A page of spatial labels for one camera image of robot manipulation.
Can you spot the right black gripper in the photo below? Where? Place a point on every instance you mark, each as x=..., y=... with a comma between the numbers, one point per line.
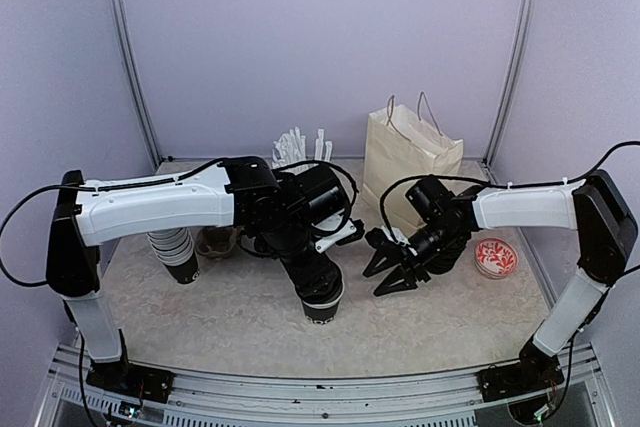
x=409, y=269

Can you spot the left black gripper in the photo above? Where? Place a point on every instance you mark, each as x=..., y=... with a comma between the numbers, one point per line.
x=324, y=269

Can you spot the black plastic cup lid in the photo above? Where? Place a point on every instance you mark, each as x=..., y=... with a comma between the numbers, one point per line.
x=327, y=295

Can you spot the black paper coffee cup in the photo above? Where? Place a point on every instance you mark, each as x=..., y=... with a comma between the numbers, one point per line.
x=321, y=313

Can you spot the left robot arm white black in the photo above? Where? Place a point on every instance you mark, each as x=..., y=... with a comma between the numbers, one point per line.
x=295, y=213

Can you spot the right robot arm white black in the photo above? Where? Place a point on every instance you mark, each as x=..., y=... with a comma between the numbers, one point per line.
x=592, y=206

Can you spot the cream paper takeout bag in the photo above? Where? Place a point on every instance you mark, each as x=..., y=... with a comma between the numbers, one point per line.
x=401, y=143

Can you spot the stack of black lids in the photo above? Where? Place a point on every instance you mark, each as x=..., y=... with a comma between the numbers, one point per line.
x=445, y=260

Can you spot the red patterned white bowl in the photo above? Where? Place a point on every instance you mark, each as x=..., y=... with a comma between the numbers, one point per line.
x=495, y=258

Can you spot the brown pulp cup carrier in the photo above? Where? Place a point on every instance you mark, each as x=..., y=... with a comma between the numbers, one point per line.
x=216, y=242

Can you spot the cup holding white straws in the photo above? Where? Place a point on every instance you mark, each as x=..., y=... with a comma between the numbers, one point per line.
x=293, y=147

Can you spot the stack of paper cups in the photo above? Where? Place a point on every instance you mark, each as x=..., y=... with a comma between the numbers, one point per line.
x=175, y=250

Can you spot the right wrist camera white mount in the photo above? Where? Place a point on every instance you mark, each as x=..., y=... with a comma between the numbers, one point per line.
x=385, y=242

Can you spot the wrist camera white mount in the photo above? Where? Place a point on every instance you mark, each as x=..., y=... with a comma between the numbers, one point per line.
x=353, y=230
x=385, y=242

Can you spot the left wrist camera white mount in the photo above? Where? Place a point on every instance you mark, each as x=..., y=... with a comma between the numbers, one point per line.
x=353, y=230

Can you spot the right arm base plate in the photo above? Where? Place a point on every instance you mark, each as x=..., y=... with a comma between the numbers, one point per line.
x=512, y=380

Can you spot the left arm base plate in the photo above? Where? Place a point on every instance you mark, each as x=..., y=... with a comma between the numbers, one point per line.
x=132, y=380

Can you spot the aluminium front frame rail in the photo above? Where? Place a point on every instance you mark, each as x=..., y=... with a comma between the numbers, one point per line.
x=453, y=397

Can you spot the right aluminium corner post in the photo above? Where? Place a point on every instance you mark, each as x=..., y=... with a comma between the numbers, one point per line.
x=523, y=21

